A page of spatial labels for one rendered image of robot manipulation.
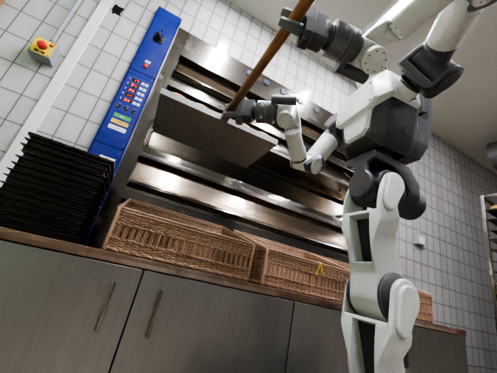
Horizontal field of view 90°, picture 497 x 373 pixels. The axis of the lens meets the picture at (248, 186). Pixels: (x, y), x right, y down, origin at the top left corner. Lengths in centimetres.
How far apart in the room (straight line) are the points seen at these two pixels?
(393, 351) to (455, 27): 88
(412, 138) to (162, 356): 111
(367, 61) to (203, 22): 163
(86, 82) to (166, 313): 131
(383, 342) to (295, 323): 40
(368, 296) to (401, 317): 9
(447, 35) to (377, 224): 56
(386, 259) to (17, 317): 105
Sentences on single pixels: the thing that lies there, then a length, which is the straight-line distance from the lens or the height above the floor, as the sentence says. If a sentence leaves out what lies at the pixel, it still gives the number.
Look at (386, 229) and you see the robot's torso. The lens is 90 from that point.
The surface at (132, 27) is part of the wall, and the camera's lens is 202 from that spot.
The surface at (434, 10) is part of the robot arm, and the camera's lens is 84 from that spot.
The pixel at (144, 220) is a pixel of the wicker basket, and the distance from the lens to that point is 98.
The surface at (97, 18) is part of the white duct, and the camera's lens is 200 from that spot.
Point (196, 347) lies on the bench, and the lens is 100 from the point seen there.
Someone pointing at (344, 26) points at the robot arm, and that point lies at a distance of 77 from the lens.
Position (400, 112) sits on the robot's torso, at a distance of 106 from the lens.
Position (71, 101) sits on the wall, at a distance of 170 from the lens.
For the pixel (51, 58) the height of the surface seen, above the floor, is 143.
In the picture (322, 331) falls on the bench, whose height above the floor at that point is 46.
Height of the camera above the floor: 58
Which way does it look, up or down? 20 degrees up
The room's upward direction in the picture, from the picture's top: 13 degrees clockwise
